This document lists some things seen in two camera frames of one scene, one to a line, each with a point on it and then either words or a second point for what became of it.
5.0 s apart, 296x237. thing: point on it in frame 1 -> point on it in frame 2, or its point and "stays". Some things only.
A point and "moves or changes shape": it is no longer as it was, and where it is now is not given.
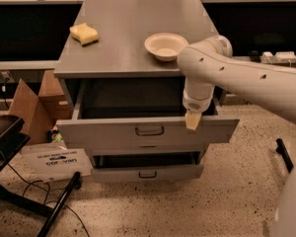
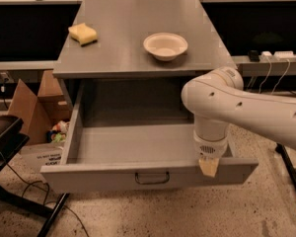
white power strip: [267, 57] stays
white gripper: [195, 105] -> [209, 148]
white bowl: [166, 46] stays
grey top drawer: [140, 112] moves or changes shape
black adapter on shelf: [256, 56] stays
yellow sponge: [84, 34] stays
